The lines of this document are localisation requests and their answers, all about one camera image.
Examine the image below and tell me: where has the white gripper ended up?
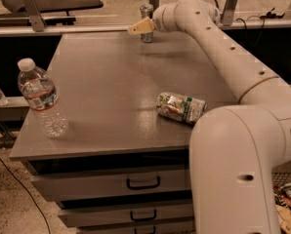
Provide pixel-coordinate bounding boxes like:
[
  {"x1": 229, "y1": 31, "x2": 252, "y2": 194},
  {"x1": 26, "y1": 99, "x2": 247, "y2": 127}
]
[{"x1": 127, "y1": 4, "x2": 169, "y2": 35}]

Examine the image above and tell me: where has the silver blue redbull can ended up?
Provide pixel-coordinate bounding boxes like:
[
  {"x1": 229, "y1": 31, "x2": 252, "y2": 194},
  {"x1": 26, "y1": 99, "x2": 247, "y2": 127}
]
[{"x1": 140, "y1": 4, "x2": 153, "y2": 43}]

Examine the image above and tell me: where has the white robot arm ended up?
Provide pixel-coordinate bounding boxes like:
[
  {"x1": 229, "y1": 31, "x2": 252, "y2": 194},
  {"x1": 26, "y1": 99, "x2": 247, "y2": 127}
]
[{"x1": 128, "y1": 0, "x2": 291, "y2": 234}]

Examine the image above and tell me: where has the crushed green white can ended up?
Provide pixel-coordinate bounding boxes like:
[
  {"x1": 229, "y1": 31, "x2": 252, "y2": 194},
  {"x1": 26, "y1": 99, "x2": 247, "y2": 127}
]
[{"x1": 156, "y1": 92, "x2": 207, "y2": 125}]

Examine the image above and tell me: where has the clear plastic water bottle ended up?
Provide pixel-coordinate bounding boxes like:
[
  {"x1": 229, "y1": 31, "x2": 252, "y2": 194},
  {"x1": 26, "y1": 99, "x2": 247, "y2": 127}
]
[{"x1": 18, "y1": 58, "x2": 68, "y2": 137}]

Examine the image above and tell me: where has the grey drawer cabinet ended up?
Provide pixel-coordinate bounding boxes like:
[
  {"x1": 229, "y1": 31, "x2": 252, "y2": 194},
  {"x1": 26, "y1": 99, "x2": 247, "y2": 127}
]
[{"x1": 11, "y1": 32, "x2": 233, "y2": 234}]

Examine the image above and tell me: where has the top grey drawer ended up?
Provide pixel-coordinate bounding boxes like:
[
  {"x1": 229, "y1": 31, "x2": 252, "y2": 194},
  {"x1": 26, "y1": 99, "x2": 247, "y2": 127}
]
[{"x1": 31, "y1": 165, "x2": 190, "y2": 202}]

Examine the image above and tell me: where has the grey drawer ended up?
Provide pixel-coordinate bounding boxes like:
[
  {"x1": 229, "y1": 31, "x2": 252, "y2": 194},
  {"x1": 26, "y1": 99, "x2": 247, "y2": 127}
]
[
  {"x1": 31, "y1": 165, "x2": 190, "y2": 202},
  {"x1": 77, "y1": 220, "x2": 195, "y2": 234},
  {"x1": 59, "y1": 200, "x2": 193, "y2": 227}
]

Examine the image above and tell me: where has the middle grey drawer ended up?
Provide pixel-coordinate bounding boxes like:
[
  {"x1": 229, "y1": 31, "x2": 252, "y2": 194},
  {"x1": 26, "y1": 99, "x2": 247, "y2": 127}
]
[{"x1": 59, "y1": 200, "x2": 193, "y2": 227}]

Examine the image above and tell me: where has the bottom grey drawer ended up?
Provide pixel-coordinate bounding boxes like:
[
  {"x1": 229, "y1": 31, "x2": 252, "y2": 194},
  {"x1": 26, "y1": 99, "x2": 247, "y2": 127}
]
[{"x1": 77, "y1": 220, "x2": 195, "y2": 234}]

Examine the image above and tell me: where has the snack bag in basket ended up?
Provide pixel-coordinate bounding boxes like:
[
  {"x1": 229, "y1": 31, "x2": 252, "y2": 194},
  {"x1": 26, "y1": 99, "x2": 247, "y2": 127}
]
[{"x1": 273, "y1": 182, "x2": 291, "y2": 234}]

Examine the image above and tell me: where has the right metal bracket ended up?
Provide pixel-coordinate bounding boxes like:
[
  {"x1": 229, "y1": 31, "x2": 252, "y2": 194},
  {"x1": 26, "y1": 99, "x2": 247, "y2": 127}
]
[{"x1": 221, "y1": 0, "x2": 238, "y2": 25}]

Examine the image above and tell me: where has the left metal bracket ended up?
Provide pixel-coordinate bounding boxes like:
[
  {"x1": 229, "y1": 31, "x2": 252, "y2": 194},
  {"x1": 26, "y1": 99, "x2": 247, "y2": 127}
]
[{"x1": 22, "y1": 0, "x2": 46, "y2": 32}]

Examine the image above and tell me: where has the black floor cable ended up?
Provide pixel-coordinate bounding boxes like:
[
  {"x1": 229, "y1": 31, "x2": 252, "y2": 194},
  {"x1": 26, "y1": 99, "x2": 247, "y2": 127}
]
[{"x1": 0, "y1": 136, "x2": 52, "y2": 234}]

